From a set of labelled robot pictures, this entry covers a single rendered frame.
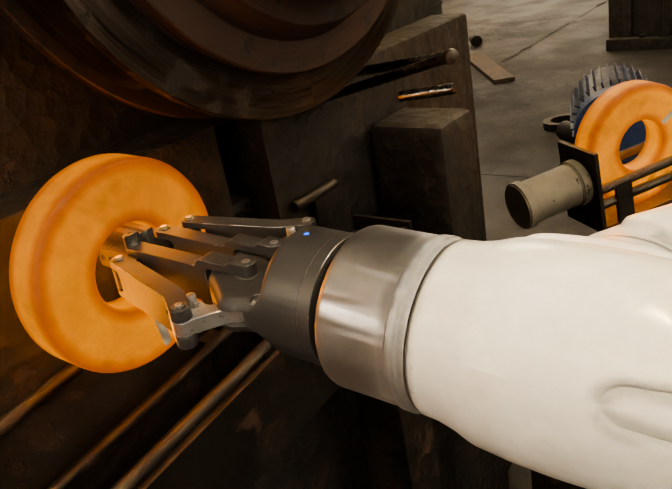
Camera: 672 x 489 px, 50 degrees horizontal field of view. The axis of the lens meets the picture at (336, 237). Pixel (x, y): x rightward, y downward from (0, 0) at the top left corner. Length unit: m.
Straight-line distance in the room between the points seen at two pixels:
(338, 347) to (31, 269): 0.22
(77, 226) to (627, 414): 0.34
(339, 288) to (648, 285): 0.14
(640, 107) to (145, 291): 0.69
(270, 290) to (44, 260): 0.16
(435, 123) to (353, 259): 0.48
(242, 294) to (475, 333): 0.15
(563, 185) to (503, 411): 0.63
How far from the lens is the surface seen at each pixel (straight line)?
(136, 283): 0.45
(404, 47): 0.93
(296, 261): 0.38
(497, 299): 0.31
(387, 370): 0.34
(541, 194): 0.91
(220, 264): 0.43
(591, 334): 0.30
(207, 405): 0.58
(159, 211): 0.53
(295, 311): 0.37
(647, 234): 0.43
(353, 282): 0.35
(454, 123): 0.83
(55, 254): 0.49
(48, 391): 0.59
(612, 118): 0.94
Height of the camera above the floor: 1.03
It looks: 24 degrees down
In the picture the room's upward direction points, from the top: 10 degrees counter-clockwise
